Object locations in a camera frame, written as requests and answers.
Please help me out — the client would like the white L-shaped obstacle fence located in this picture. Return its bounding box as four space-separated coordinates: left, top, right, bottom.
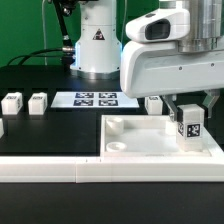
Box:
0 151 224 183

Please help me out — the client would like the white square table top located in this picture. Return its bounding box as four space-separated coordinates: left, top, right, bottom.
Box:
100 115 223 158

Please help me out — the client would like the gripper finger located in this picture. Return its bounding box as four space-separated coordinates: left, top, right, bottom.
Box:
162 94 181 122
203 89 220 118

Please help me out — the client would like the black cable bundle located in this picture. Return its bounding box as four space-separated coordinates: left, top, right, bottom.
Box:
7 46 76 67

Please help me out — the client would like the white thin cable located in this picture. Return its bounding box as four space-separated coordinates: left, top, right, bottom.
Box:
41 0 49 66

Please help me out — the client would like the white block at left edge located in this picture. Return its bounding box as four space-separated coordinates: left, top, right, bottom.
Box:
0 118 4 139

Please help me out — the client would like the white marker plate with tags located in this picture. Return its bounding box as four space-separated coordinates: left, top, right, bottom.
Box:
51 92 139 108

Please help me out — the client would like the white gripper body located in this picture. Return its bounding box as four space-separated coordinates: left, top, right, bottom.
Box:
120 8 224 98

